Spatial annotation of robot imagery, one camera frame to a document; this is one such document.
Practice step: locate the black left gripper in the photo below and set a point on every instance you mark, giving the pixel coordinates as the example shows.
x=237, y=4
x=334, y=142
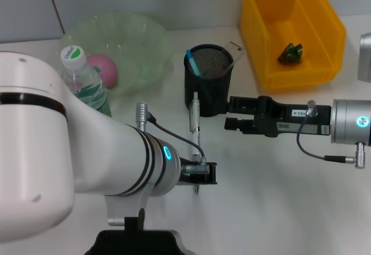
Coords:
x=191, y=178

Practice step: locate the green plastic wrapper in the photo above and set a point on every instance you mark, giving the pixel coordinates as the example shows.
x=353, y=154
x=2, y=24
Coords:
x=290, y=53

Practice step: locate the yellow plastic storage bin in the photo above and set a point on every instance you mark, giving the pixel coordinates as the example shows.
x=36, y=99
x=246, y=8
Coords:
x=290, y=20

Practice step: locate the translucent green plastic fruit bowl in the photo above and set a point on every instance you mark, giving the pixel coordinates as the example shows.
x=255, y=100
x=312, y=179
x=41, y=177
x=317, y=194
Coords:
x=139, y=43

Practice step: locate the clear green-labelled water bottle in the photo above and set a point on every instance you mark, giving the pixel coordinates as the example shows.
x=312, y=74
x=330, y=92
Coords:
x=84, y=84

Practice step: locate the blue sheathed scissors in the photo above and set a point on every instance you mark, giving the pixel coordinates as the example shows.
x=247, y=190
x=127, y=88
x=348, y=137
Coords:
x=193, y=63

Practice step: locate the transparent plastic ruler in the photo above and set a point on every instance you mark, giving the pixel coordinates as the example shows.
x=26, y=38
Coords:
x=236, y=53

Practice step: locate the silver ballpoint pen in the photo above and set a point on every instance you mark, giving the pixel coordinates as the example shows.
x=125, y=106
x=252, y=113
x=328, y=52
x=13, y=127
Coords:
x=194, y=121

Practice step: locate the black mesh pen holder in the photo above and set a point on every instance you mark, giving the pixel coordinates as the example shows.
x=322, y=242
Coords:
x=214, y=92

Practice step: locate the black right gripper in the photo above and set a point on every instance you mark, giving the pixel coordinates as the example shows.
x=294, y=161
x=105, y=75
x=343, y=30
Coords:
x=275, y=118

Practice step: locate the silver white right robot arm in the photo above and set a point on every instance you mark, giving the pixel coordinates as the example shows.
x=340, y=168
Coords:
x=350, y=121

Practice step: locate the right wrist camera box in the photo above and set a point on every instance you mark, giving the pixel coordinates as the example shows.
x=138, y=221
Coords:
x=365, y=58

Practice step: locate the pink toy peach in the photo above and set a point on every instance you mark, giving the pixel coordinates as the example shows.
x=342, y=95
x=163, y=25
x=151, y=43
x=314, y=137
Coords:
x=105, y=68

